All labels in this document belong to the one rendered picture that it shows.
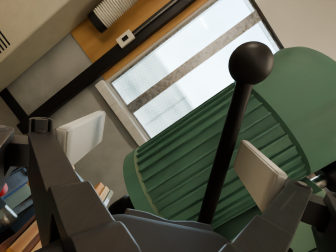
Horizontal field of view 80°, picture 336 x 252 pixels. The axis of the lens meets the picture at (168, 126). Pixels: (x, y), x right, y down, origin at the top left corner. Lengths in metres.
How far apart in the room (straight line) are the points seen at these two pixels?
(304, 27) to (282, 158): 1.72
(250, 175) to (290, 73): 0.16
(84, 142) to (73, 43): 1.82
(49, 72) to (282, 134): 1.93
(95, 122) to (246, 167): 0.13
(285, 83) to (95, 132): 0.22
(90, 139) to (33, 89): 1.97
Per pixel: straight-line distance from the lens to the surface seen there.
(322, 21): 2.03
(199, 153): 0.27
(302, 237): 0.37
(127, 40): 1.68
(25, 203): 0.60
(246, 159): 0.18
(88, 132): 0.17
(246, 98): 0.18
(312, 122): 0.28
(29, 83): 2.16
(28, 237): 0.48
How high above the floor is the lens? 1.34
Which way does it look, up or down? 9 degrees down
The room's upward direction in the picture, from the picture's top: 55 degrees clockwise
